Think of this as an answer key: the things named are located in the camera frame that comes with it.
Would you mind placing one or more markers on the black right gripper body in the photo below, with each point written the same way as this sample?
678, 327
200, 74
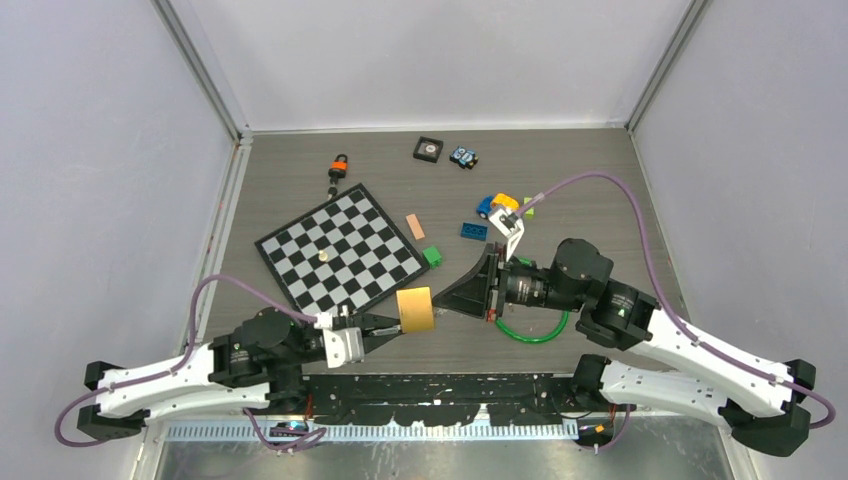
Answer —
516, 286

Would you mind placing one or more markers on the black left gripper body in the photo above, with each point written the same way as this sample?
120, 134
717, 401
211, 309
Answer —
311, 350

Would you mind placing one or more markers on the green cable lock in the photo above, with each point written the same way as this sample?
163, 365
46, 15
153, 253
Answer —
532, 327

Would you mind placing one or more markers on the brass padlock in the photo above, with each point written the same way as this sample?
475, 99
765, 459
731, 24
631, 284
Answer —
415, 309

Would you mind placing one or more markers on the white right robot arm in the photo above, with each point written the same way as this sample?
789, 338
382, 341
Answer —
753, 398

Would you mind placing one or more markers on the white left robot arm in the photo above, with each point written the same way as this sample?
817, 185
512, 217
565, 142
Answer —
257, 367

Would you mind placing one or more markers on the black white chessboard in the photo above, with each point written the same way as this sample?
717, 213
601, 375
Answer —
369, 257

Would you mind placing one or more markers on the blue toy brick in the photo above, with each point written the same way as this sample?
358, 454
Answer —
474, 231

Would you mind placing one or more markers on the blue yellow toy car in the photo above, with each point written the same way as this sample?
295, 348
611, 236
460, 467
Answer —
489, 203

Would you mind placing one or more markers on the green toy brick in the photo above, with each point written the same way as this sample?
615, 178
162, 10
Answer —
433, 257

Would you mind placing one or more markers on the small wooden block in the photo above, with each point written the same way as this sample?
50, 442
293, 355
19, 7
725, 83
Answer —
415, 226

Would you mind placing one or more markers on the orange black padlock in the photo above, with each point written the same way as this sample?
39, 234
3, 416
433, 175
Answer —
338, 169

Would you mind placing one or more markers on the blue owl toy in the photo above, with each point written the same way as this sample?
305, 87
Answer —
464, 158

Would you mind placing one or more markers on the black square box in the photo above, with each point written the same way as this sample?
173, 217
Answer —
428, 149

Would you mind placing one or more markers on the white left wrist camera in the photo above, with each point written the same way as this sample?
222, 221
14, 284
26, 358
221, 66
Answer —
343, 342

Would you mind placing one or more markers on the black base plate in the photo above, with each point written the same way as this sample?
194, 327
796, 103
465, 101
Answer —
434, 399

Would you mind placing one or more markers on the aluminium frame rail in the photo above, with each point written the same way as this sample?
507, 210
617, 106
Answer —
219, 213

